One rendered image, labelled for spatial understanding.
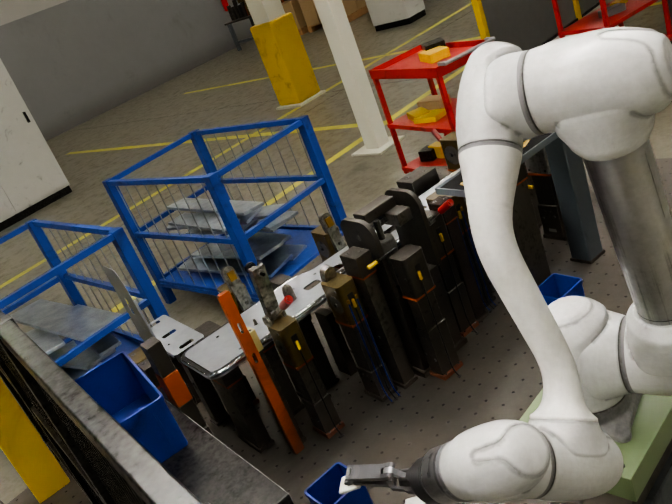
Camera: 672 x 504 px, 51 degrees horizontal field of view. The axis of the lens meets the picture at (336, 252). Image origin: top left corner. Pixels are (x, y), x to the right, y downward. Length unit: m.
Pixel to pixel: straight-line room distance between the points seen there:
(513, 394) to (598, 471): 0.72
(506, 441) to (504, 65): 0.55
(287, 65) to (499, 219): 8.21
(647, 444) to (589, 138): 0.70
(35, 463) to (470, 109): 1.66
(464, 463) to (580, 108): 0.53
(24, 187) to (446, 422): 8.44
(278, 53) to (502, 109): 8.16
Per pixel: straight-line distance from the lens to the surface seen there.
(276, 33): 9.19
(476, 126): 1.13
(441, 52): 4.64
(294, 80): 9.27
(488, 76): 1.14
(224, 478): 1.41
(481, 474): 1.03
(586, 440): 1.14
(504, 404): 1.83
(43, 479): 2.33
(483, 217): 1.10
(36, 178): 9.87
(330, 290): 1.80
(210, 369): 1.83
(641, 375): 1.47
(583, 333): 1.47
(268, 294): 1.74
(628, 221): 1.23
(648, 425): 1.61
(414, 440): 1.81
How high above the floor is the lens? 1.85
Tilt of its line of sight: 23 degrees down
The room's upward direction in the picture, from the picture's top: 22 degrees counter-clockwise
